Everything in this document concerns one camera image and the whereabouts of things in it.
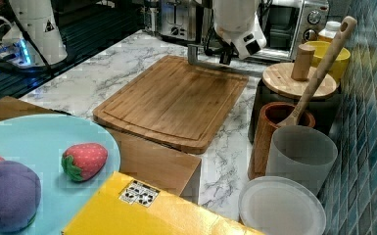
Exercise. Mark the yellow cardboard box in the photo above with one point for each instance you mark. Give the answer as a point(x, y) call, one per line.
point(126, 206)

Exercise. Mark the light blue plate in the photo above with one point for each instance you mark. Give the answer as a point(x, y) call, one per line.
point(38, 141)

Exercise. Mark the bamboo cutting board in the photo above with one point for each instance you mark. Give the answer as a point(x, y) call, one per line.
point(173, 103)

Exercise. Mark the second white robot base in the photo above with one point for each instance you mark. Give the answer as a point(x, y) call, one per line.
point(34, 39)

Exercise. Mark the red toy strawberry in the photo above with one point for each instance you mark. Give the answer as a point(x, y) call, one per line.
point(82, 161)

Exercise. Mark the stainless toaster oven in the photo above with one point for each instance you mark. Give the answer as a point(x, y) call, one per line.
point(286, 24)

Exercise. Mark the silver oven door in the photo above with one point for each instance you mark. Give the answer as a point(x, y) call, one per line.
point(251, 66)

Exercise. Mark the brown wooden utensil holder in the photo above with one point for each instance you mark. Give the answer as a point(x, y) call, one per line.
point(269, 116)

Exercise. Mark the wooden spoon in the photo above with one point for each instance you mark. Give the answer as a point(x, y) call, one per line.
point(347, 26)

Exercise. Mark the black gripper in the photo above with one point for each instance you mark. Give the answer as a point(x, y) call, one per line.
point(227, 53)

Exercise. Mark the white round plate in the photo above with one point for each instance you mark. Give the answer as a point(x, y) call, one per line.
point(279, 206)

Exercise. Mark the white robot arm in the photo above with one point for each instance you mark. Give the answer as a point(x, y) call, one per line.
point(236, 23)

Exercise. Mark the silver toaster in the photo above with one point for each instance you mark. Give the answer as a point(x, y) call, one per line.
point(174, 19)

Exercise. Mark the white capped bottle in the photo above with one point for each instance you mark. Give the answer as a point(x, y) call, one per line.
point(329, 31)

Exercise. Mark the black canister with wooden lid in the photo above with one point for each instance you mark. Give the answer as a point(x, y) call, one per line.
point(286, 82)

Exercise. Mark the purple toy fruit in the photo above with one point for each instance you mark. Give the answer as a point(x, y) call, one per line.
point(20, 195)

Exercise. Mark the frosted white plastic cup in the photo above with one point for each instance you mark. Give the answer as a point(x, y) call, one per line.
point(302, 154)

